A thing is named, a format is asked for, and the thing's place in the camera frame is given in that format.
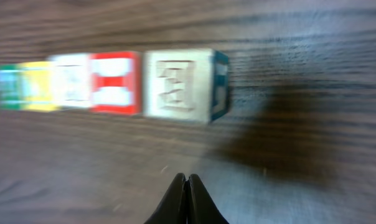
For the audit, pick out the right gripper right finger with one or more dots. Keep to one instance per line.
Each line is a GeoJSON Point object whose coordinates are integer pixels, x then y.
{"type": "Point", "coordinates": [201, 207]}

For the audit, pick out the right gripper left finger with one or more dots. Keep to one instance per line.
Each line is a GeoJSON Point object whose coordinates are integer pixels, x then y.
{"type": "Point", "coordinates": [172, 207]}

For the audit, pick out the white block with blue side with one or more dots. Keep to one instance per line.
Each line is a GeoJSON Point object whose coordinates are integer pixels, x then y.
{"type": "Point", "coordinates": [186, 84]}

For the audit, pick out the red block letter I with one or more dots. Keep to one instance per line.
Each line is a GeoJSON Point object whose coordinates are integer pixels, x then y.
{"type": "Point", "coordinates": [116, 82]}

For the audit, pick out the white block green side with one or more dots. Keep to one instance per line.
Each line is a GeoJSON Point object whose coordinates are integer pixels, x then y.
{"type": "Point", "coordinates": [71, 79]}

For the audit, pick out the yellow block letter B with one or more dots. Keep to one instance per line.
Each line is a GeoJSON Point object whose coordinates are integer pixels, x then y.
{"type": "Point", "coordinates": [37, 92]}

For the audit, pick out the green letter block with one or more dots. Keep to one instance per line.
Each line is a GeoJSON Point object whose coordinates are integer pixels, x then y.
{"type": "Point", "coordinates": [10, 95]}

